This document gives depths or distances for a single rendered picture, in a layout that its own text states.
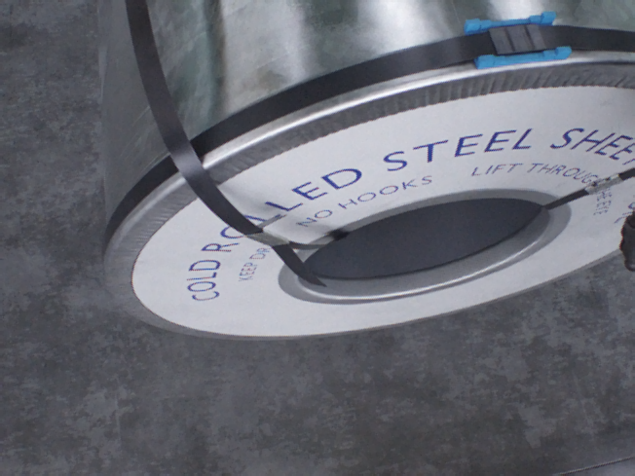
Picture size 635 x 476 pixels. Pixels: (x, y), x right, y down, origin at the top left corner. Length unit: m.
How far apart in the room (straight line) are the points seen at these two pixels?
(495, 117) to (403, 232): 0.76
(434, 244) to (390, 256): 0.11
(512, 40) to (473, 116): 0.11
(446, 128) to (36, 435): 1.57
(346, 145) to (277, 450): 1.28
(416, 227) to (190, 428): 0.90
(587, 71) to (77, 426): 1.66
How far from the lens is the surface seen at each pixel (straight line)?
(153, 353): 1.96
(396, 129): 0.75
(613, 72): 0.80
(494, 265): 1.43
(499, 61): 0.70
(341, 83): 0.70
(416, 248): 1.49
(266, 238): 0.84
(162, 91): 0.77
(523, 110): 0.80
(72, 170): 2.26
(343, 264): 1.42
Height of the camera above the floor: 1.89
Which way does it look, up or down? 68 degrees down
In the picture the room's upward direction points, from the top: 10 degrees clockwise
